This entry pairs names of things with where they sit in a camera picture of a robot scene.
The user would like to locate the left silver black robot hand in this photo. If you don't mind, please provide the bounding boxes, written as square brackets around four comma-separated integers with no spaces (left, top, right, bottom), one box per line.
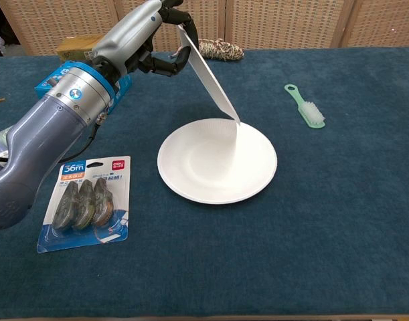
[91,0,201,78]

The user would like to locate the white paper plate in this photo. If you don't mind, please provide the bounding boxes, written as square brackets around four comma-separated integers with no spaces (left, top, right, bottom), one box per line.
[157,117,278,205]
[176,23,242,127]

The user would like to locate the gold cardboard box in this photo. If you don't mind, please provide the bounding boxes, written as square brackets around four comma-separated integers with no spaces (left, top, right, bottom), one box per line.
[55,35,102,63]

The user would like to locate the woven folding screen panel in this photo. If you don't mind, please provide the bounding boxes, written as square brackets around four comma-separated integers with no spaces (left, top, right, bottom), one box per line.
[339,0,409,49]
[224,0,355,51]
[0,0,148,56]
[150,0,228,54]

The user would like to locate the blue cookie box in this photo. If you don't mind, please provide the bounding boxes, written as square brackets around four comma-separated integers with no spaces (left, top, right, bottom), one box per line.
[34,60,133,115]

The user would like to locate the correction tape blister pack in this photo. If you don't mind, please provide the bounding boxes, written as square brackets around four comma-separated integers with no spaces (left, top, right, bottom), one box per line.
[36,155,132,254]

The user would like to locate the green scrubbing brush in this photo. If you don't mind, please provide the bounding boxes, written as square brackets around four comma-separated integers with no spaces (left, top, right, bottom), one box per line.
[284,84,326,130]

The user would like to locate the teal table cloth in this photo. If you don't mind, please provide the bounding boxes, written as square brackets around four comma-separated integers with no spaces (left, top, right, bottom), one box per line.
[0,46,409,320]

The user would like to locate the beige brown rope bundle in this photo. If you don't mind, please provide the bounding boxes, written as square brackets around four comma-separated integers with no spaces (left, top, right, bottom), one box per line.
[170,37,245,63]

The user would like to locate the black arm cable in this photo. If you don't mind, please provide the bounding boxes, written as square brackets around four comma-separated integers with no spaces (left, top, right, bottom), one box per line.
[0,113,108,165]

